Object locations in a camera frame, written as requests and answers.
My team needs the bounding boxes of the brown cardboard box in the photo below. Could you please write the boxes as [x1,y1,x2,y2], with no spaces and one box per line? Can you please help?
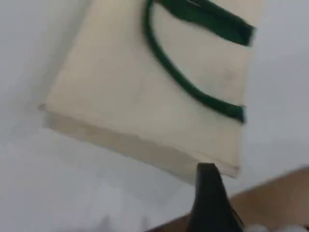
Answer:
[148,165,309,232]

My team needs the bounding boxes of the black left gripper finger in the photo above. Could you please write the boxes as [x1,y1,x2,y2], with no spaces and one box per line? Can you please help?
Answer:
[190,163,245,232]

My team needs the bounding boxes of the cream canvas bag green handles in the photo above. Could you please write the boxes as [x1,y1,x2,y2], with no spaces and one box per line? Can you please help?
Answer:
[38,0,258,179]

